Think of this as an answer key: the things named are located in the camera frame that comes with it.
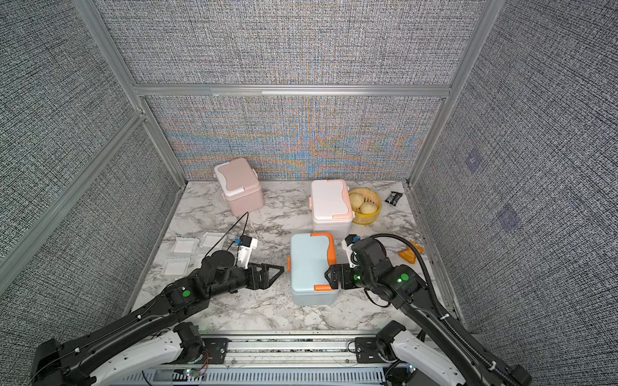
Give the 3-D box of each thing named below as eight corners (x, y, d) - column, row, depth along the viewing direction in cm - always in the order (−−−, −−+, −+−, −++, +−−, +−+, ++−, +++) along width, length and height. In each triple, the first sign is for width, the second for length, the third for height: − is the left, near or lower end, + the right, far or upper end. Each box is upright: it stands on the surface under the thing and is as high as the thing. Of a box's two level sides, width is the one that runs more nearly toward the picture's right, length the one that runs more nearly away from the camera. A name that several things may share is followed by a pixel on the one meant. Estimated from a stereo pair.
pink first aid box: (236, 223, 107) (228, 200, 95) (219, 190, 119) (209, 167, 107) (269, 208, 112) (265, 185, 100) (249, 178, 124) (243, 155, 113)
